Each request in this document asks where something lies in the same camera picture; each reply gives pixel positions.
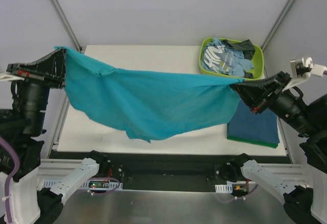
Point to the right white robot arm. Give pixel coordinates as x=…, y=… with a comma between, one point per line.
x=301, y=204

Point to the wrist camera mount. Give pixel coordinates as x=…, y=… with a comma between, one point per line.
x=302, y=68
x=9, y=77

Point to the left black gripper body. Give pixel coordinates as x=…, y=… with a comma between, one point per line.
x=34, y=74

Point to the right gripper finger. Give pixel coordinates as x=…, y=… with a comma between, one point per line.
x=256, y=98
x=281, y=79

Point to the light blue printed t-shirt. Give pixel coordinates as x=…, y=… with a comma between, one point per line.
x=219, y=58

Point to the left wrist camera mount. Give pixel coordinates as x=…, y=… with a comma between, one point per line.
x=9, y=77

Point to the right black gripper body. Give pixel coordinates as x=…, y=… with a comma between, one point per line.
x=267, y=96

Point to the folded dark blue t-shirt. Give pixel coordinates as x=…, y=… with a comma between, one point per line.
x=246, y=125

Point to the left aluminium frame post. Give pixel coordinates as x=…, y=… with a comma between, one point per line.
x=66, y=25

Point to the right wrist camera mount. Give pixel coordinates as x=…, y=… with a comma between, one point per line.
x=302, y=68

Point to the dark grey garment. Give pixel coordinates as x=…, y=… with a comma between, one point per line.
x=246, y=47

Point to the teal t-shirt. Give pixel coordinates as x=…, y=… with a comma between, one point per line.
x=147, y=105

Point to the aluminium frame post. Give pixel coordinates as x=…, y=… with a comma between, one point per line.
x=278, y=22
x=66, y=25

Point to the right white cable duct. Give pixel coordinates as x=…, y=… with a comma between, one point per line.
x=224, y=188

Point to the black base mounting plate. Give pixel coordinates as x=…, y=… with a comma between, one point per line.
x=167, y=172

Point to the left white cable duct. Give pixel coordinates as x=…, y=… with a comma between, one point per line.
x=100, y=185

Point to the white cable duct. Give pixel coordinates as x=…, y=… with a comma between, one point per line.
x=100, y=185
x=224, y=188

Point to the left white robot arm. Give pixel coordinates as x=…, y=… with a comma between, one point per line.
x=20, y=151

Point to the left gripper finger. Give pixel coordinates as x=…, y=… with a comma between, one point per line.
x=53, y=65
x=47, y=81

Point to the right aluminium frame post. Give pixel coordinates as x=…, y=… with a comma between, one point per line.
x=278, y=22

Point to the lime green plastic basket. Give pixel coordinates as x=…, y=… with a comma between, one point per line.
x=258, y=61

